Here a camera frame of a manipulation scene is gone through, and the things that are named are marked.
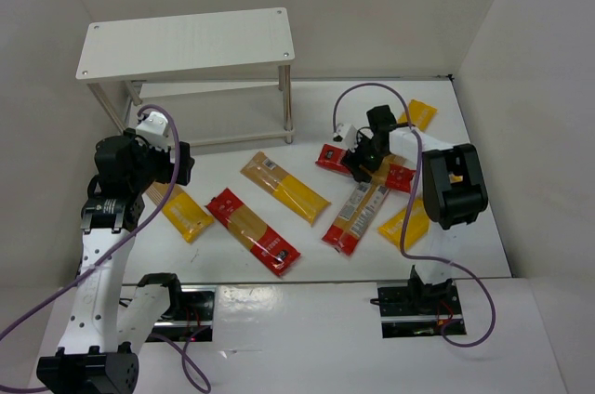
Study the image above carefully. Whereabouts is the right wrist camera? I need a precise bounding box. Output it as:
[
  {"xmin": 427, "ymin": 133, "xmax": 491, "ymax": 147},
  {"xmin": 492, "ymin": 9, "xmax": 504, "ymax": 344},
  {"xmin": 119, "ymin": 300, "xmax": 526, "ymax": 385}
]
[{"xmin": 333, "ymin": 123, "xmax": 358, "ymax": 149}]

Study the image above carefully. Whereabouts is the red spaghetti bag label side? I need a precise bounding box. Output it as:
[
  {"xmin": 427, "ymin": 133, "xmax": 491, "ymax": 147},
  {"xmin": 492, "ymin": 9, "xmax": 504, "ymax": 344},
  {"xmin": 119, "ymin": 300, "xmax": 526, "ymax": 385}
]
[{"xmin": 322, "ymin": 182, "xmax": 390, "ymax": 256}]

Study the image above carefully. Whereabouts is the red spaghetti bag lower centre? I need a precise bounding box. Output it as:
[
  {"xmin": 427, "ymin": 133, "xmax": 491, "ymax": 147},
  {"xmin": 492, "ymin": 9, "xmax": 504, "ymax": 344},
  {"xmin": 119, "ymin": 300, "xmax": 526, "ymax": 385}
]
[{"xmin": 206, "ymin": 188, "xmax": 301, "ymax": 277}]

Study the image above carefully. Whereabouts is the purple cable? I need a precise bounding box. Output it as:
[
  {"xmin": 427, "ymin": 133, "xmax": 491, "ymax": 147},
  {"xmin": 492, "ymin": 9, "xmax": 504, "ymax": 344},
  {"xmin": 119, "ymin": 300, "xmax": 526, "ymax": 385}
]
[
  {"xmin": 0, "ymin": 105, "xmax": 211, "ymax": 394},
  {"xmin": 332, "ymin": 82, "xmax": 496, "ymax": 348}
]

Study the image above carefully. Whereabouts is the red spaghetti bag top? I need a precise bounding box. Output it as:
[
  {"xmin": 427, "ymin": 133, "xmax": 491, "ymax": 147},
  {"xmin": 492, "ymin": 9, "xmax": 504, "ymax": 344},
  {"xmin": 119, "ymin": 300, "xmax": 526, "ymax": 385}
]
[{"xmin": 315, "ymin": 144, "xmax": 416, "ymax": 193}]

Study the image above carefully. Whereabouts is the red spaghetti bag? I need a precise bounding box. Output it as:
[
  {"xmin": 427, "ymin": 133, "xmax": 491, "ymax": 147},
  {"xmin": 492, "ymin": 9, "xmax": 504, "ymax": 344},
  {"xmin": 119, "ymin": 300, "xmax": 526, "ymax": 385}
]
[
  {"xmin": 206, "ymin": 188, "xmax": 301, "ymax": 277},
  {"xmin": 315, "ymin": 144, "xmax": 416, "ymax": 193}
]

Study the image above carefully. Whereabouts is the yellow spaghetti bag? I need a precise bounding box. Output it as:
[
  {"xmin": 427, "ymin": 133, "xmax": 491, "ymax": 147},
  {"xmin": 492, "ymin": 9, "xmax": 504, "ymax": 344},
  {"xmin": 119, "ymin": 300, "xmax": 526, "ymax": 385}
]
[
  {"xmin": 161, "ymin": 185, "xmax": 215, "ymax": 243},
  {"xmin": 377, "ymin": 198, "xmax": 430, "ymax": 252},
  {"xmin": 407, "ymin": 99, "xmax": 438, "ymax": 132},
  {"xmin": 241, "ymin": 151, "xmax": 331, "ymax": 225}
]

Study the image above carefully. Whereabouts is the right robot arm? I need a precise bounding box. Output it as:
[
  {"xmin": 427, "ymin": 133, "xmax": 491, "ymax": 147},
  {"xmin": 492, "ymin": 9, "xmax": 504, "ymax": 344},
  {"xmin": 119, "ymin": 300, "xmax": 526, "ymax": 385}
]
[{"xmin": 333, "ymin": 100, "xmax": 488, "ymax": 309}]

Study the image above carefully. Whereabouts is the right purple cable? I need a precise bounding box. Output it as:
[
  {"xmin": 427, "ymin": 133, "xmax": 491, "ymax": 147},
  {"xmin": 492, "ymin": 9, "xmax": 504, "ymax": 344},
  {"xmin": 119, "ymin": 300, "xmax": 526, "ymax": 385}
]
[{"xmin": 332, "ymin": 82, "xmax": 496, "ymax": 348}]

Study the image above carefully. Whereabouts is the yellow spaghetti bag centre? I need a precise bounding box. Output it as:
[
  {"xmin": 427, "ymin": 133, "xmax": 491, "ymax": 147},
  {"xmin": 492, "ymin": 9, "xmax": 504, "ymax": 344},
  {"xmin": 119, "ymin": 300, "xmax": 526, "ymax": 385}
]
[{"xmin": 241, "ymin": 151, "xmax": 331, "ymax": 225}]

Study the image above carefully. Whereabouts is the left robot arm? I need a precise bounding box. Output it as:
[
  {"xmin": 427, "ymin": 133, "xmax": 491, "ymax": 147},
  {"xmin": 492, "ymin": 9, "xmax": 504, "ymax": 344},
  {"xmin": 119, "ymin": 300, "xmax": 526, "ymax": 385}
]
[{"xmin": 36, "ymin": 128, "xmax": 194, "ymax": 393}]

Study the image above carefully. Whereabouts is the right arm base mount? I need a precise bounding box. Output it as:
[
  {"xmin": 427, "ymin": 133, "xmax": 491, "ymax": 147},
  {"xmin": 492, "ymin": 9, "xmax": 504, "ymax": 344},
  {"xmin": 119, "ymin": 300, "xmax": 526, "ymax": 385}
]
[{"xmin": 369, "ymin": 284, "xmax": 467, "ymax": 339}]

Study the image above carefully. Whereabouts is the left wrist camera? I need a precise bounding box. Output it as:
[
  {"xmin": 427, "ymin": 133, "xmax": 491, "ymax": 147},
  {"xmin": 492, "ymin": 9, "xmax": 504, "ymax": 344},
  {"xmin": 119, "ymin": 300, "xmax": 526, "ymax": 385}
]
[{"xmin": 135, "ymin": 111, "xmax": 170, "ymax": 151}]

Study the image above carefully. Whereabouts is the yellow spaghetti bag left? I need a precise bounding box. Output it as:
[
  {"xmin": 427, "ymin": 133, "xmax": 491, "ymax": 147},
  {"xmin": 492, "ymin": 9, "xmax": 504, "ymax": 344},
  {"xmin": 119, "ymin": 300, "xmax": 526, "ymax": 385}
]
[{"xmin": 161, "ymin": 185, "xmax": 215, "ymax": 243}]

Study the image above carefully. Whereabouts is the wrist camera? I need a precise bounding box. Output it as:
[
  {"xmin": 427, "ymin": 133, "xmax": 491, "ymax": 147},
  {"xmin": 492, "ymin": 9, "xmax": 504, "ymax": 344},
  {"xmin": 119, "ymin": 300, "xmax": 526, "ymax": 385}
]
[
  {"xmin": 333, "ymin": 123, "xmax": 358, "ymax": 149},
  {"xmin": 135, "ymin": 111, "xmax": 170, "ymax": 151}
]

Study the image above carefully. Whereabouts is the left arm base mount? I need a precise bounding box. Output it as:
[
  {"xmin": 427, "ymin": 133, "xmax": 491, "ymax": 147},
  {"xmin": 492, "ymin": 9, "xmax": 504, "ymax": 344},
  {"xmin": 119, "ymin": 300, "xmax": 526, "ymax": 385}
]
[{"xmin": 152, "ymin": 285, "xmax": 216, "ymax": 344}]

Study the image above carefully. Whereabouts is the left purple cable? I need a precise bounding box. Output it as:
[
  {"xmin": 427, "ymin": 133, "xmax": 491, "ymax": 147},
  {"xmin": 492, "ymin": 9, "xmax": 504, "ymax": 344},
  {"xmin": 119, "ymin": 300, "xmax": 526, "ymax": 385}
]
[{"xmin": 0, "ymin": 105, "xmax": 211, "ymax": 394}]

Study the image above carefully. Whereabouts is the white two-tier shelf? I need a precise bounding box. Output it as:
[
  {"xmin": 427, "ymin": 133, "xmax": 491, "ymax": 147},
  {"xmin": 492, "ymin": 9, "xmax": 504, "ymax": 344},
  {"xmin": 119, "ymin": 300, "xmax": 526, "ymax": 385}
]
[{"xmin": 75, "ymin": 7, "xmax": 295, "ymax": 147}]

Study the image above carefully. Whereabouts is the yellow spaghetti bag upper right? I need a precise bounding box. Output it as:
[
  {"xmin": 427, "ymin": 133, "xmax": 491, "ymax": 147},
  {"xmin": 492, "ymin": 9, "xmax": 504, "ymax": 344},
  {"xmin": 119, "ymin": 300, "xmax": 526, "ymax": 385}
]
[{"xmin": 407, "ymin": 99, "xmax": 438, "ymax": 132}]

